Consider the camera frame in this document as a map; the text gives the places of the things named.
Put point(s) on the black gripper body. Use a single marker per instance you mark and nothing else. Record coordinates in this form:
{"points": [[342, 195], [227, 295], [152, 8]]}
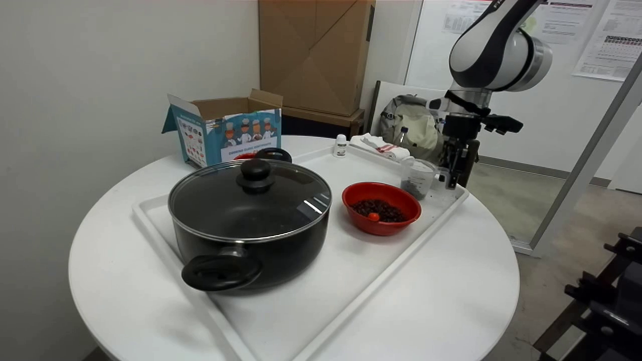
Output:
{"points": [[460, 135]]}

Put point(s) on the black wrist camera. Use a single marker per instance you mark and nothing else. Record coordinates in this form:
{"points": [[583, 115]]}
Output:
{"points": [[493, 122]]}

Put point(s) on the white plastic tray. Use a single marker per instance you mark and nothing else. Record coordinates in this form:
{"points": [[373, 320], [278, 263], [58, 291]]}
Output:
{"points": [[297, 319]]}

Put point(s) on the white red striped cloth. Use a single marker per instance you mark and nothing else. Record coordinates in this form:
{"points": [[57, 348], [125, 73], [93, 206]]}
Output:
{"points": [[380, 147]]}

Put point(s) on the grey bag with cap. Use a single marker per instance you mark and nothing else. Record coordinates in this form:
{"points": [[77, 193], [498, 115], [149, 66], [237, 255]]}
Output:
{"points": [[408, 122]]}

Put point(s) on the red plastic bowl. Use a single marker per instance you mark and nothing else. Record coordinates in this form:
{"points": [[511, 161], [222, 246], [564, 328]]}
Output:
{"points": [[395, 206]]}

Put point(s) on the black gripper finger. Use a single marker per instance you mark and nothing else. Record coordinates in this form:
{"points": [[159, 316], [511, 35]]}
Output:
{"points": [[462, 173], [443, 170]]}

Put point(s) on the small white bottle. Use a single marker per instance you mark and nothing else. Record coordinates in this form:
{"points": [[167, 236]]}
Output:
{"points": [[342, 144]]}

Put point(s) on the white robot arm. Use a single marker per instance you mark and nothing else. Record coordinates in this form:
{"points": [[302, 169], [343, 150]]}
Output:
{"points": [[493, 55]]}

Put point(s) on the white round table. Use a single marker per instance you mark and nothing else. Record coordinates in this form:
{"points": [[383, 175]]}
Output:
{"points": [[449, 300]]}

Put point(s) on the black glass pot lid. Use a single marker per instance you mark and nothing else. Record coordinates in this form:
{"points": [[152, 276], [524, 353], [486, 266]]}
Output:
{"points": [[254, 201]]}

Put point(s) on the black metal clamp mount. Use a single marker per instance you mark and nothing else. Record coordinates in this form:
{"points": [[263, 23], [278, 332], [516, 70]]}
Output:
{"points": [[602, 319]]}

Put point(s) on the large brown cardboard box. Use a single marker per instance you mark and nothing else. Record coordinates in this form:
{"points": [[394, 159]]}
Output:
{"points": [[313, 55]]}

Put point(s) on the clear jar with beans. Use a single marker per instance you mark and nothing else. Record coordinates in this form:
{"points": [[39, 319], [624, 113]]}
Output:
{"points": [[418, 176]]}

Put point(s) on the black cooking pot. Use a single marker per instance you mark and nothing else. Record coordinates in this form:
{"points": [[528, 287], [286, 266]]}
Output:
{"points": [[241, 265]]}

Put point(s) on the blue printed cardboard box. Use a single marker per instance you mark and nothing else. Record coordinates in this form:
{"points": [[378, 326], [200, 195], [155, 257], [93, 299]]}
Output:
{"points": [[226, 129]]}

